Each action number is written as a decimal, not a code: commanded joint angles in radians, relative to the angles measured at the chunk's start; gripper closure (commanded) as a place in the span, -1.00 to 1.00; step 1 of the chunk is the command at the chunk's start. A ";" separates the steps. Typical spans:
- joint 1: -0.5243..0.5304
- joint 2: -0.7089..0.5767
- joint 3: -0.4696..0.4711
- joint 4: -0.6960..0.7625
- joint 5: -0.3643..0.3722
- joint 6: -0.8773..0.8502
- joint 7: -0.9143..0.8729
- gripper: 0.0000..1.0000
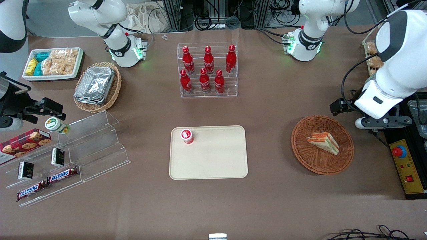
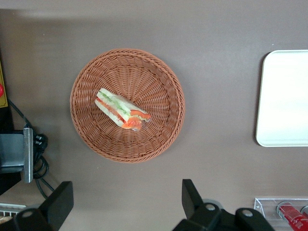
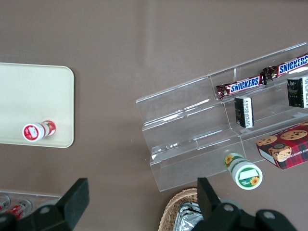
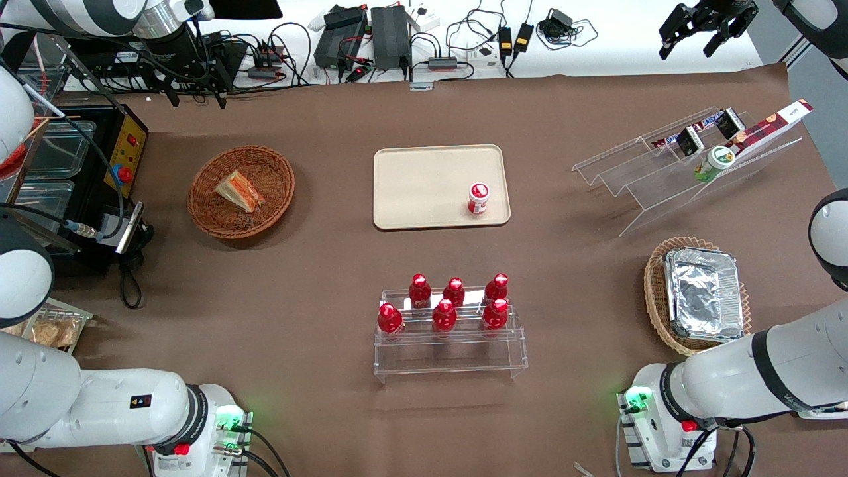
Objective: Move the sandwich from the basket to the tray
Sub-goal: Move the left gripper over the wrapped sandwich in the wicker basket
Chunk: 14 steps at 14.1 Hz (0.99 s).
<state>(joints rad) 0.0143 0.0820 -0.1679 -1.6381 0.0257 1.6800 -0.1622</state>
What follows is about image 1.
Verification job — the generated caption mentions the white rectangular snack tray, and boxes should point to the white rectangular snack tray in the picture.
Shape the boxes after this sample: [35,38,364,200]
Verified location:
[22,47,84,82]

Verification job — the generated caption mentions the white cloth bag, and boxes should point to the white cloth bag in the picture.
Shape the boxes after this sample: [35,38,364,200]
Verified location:
[124,3,168,34]

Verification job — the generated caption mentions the beige plastic tray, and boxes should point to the beige plastic tray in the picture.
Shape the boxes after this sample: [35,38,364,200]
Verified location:
[169,125,249,180]

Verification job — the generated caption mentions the round brown wicker basket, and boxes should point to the round brown wicker basket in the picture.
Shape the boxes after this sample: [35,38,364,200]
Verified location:
[291,115,355,175]

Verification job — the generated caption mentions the yellow emergency stop box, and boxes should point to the yellow emergency stop box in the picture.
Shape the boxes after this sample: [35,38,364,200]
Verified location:
[384,100,427,200]

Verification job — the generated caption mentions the clear acrylic bottle rack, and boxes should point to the clear acrylic bottle rack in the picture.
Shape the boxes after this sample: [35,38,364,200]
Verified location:
[177,42,238,98]

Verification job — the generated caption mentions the clear acrylic stepped shelf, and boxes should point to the clear acrylic stepped shelf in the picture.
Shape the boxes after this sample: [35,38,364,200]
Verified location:
[0,111,131,208]

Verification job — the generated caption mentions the black floor cables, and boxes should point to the black floor cables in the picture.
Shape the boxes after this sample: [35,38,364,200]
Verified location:
[324,224,427,240]

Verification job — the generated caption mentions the green white drink cup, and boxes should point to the green white drink cup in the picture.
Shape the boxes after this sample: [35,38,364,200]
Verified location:
[45,117,70,135]

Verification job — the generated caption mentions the clear tray of pastries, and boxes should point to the clear tray of pastries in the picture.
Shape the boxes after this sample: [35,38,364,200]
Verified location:
[362,39,385,78]

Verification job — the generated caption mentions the yellow snack pack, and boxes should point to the yellow snack pack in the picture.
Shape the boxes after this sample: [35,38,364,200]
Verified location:
[25,58,38,76]

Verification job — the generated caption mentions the stack of foil trays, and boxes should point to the stack of foil trays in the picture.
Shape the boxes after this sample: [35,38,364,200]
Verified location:
[74,66,116,106]

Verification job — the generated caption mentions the oval light wicker basket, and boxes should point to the oval light wicker basket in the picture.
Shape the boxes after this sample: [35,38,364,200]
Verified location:
[73,62,122,113]

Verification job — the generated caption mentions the red bottle on tray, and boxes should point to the red bottle on tray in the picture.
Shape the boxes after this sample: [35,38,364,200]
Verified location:
[180,129,195,144]

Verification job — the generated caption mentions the red plaid cookie box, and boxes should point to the red plaid cookie box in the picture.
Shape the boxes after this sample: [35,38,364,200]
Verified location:
[0,128,52,166]

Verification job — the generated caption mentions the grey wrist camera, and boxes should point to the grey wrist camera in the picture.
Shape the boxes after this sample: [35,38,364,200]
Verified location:
[0,117,24,131]
[355,115,413,130]

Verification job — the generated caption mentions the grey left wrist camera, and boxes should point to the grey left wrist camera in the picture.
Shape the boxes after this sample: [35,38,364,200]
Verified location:
[355,115,413,130]

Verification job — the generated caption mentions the plastic triangle sandwich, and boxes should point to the plastic triangle sandwich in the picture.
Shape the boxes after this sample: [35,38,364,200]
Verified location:
[306,132,340,156]

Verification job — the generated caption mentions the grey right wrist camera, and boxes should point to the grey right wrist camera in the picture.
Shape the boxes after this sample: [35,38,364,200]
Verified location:
[0,117,24,131]

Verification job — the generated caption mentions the red cola bottle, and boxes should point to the red cola bottle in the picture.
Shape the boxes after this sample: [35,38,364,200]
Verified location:
[214,69,226,94]
[182,46,196,75]
[203,46,215,75]
[225,44,237,74]
[199,68,211,93]
[180,69,193,94]

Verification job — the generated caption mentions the small black carton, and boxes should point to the small black carton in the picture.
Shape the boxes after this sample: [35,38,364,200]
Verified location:
[17,161,34,181]
[51,148,65,167]

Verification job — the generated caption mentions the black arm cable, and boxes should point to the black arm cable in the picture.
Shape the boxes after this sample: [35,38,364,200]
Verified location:
[341,52,385,112]

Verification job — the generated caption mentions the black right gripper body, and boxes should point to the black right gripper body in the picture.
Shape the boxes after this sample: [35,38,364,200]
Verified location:
[0,71,32,118]

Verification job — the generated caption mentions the Snickers chocolate bar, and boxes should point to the Snickers chocolate bar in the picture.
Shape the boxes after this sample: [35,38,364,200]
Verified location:
[16,180,48,202]
[46,166,79,185]

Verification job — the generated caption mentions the clear bag of crackers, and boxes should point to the clear bag of crackers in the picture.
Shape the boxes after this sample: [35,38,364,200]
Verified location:
[49,49,68,62]
[50,60,78,76]
[65,48,79,64]
[41,58,54,76]

